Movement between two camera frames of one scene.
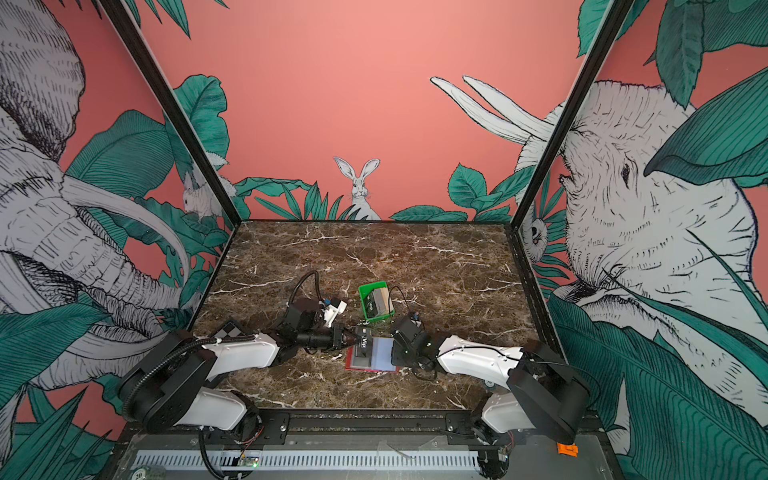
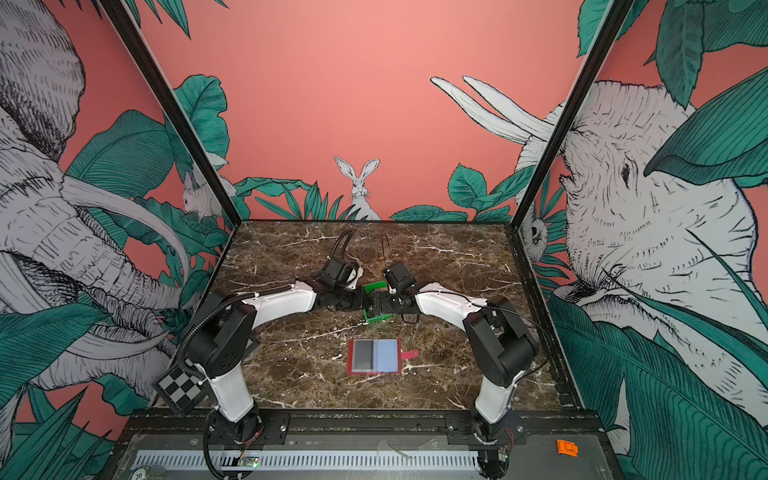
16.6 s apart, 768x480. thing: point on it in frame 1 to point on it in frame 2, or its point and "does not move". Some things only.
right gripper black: x=397 y=354 to x=387 y=305
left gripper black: x=337 y=340 to x=359 y=302
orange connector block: x=570 y=449 does not move
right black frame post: x=582 y=89 does not move
